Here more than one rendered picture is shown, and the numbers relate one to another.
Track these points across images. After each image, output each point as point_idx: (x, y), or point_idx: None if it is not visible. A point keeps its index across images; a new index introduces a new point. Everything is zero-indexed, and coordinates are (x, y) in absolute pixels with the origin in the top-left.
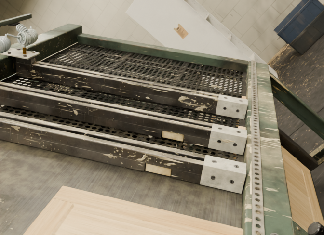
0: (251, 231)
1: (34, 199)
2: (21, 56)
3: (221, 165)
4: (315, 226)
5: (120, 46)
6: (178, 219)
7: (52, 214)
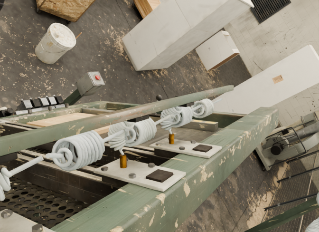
0: (31, 115)
1: (105, 136)
2: (14, 217)
3: (0, 120)
4: (10, 109)
5: None
6: (48, 125)
7: (100, 128)
